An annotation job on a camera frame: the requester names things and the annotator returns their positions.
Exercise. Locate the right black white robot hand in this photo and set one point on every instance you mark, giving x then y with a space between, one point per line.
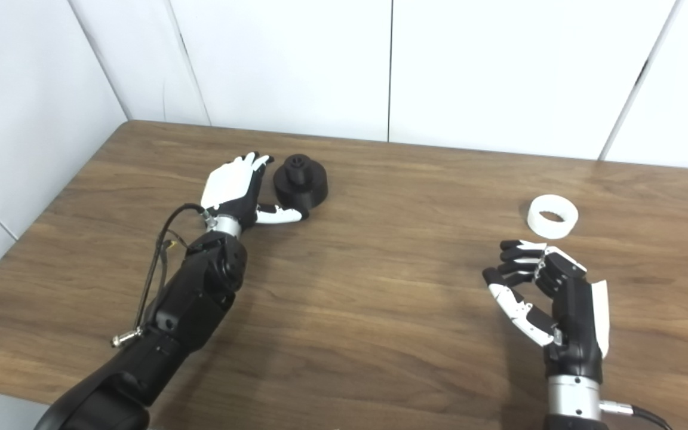
574 322

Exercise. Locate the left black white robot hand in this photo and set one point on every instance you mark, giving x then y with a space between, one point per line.
224 182

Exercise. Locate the round black plastic part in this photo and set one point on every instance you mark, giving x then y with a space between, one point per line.
305 185

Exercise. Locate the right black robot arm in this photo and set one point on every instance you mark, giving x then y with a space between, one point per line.
574 400

